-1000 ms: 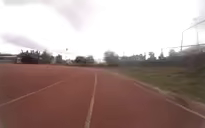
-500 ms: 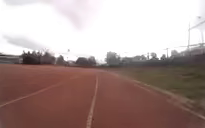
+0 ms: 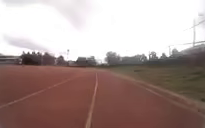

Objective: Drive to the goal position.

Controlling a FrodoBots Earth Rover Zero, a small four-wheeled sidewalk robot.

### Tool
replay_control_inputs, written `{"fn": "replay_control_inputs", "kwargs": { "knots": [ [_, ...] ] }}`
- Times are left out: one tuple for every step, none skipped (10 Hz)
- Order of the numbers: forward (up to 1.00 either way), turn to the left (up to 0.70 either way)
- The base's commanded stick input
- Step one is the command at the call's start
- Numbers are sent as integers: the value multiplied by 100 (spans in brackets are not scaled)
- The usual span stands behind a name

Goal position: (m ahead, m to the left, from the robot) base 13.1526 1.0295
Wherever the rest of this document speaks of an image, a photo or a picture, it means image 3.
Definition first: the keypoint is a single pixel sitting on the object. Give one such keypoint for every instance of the grey building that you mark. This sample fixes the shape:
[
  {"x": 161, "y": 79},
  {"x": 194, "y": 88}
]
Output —
[{"x": 200, "y": 50}]

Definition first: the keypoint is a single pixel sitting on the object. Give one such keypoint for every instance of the distant trees and buildings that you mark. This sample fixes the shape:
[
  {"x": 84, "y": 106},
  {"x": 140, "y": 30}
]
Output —
[{"x": 113, "y": 58}]

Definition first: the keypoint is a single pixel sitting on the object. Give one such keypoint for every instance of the grass field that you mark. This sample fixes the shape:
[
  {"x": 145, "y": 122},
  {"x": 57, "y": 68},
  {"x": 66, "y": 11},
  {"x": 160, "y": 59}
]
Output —
[{"x": 176, "y": 78}]

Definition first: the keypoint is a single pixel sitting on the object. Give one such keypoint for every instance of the low long building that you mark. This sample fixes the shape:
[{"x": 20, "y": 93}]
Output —
[{"x": 3, "y": 60}]

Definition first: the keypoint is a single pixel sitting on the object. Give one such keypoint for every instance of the red running track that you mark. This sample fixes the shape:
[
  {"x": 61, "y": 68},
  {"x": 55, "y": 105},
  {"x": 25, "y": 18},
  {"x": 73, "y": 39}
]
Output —
[{"x": 56, "y": 106}]

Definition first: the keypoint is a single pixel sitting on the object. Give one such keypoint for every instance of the pale kerb strip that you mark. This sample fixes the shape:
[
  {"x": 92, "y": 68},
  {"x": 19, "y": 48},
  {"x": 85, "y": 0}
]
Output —
[{"x": 193, "y": 104}]

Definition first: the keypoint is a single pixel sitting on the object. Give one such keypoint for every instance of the light pole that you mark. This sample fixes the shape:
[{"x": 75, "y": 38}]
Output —
[{"x": 67, "y": 55}]

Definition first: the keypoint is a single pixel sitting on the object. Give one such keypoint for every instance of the row of dark trees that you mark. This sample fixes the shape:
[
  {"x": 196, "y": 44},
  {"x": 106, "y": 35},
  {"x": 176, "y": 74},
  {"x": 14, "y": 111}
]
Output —
[{"x": 33, "y": 59}]

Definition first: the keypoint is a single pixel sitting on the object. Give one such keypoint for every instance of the utility pole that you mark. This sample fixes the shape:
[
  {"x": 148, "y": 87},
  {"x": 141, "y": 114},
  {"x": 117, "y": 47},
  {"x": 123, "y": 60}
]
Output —
[{"x": 194, "y": 33}]

